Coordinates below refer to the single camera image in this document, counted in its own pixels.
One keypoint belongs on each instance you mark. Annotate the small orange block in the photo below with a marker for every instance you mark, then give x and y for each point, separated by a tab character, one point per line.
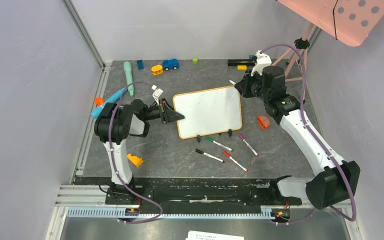
99	101

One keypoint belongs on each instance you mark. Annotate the mint green toy crayon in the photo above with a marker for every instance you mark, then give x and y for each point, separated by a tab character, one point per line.
127	67

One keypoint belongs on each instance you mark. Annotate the dark blue brick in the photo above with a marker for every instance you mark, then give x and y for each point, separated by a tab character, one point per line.
140	64

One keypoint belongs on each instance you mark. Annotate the blue toy car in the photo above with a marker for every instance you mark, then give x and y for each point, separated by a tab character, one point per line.
170	64

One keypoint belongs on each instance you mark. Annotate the green capped marker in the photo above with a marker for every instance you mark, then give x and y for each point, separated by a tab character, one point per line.
219	144

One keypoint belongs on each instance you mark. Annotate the orange half-round brick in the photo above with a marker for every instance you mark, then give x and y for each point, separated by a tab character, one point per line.
263	121

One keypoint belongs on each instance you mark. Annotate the green cube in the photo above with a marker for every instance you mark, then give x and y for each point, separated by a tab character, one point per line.
195	60

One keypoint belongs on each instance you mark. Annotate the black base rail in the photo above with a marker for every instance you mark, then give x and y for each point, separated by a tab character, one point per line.
192	196

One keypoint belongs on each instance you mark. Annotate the red capped marker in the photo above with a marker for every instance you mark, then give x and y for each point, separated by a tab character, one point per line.
235	161

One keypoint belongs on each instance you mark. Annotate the white whiteboard wooden frame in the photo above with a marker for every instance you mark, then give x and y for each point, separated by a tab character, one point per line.
208	112

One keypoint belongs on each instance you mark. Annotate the black cylinder tube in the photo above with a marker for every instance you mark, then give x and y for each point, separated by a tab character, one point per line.
240	62

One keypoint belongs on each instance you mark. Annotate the orange wedge block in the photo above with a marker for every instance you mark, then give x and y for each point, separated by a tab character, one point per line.
137	161

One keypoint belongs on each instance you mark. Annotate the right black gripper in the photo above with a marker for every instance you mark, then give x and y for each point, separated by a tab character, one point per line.
242	87

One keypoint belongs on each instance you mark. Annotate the light blue toy crayon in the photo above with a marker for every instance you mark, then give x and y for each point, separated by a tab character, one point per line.
113	99

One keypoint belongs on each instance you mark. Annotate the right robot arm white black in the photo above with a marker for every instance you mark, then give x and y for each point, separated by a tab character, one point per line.
335	179

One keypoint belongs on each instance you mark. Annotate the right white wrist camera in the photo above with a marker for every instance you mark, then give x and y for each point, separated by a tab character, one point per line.
261	61

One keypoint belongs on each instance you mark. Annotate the black capped marker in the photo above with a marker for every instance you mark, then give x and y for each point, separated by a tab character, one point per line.
208	155

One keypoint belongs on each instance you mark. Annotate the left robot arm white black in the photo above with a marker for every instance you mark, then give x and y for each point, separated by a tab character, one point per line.
116	123

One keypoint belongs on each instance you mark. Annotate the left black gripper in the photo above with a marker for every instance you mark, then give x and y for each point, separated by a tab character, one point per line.
171	114

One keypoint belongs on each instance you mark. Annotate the purple capped marker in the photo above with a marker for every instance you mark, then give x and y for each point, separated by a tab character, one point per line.
248	144

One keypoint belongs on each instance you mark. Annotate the yellow oval toy brick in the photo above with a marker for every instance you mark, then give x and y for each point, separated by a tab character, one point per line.
157	69

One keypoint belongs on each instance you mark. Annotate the pink music stand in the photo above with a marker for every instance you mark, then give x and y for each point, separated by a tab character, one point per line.
348	21

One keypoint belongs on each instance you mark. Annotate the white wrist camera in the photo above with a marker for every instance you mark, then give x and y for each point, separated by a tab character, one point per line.
157	92
261	61

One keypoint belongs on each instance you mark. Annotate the white paper sheet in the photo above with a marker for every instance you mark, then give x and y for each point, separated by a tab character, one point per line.
199	235

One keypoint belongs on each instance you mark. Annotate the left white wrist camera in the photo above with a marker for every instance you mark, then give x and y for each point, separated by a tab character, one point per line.
157	92

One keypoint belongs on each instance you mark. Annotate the yellow flat brick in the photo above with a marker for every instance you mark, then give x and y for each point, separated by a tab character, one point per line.
242	67

